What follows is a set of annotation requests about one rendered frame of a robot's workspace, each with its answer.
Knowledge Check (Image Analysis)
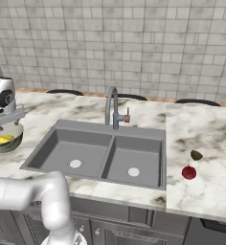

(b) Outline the dark grey dishwasher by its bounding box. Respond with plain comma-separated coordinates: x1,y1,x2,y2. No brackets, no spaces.
183,216,226,245

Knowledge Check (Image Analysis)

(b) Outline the grey cupboard door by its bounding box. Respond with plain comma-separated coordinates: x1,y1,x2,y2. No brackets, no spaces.
0,209,51,245
89,217,187,245
70,215,93,245

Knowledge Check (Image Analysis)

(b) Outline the yellow corn cob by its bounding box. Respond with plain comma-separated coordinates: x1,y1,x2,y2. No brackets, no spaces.
0,133,15,145

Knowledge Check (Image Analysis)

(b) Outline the grey double-basin sink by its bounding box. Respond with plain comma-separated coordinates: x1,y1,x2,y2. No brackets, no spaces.
19,119,168,191

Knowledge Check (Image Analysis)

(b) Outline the dark red round fruit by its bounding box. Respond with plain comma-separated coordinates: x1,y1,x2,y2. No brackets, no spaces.
181,165,198,182

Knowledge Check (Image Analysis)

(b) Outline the grey drawer front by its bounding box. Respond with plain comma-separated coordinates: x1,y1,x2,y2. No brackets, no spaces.
69,195,130,224

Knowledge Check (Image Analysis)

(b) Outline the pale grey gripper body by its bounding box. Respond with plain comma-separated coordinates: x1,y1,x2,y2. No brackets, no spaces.
0,104,26,128

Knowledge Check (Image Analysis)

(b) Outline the dark green avocado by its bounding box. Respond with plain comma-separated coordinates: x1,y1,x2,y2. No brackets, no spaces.
190,149,204,162

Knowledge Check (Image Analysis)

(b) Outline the grey curved tap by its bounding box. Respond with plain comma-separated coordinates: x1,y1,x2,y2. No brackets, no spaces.
104,85,132,131

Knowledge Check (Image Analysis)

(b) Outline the black stool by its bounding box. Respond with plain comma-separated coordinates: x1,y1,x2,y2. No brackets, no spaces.
105,93,148,102
173,98,222,107
46,88,85,97

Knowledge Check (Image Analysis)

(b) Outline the copper tap lever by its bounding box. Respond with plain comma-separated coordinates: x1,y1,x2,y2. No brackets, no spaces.
123,106,132,124

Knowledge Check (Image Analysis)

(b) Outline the white and grey bowl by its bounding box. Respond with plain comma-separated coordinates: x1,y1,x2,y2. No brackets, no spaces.
0,122,25,154

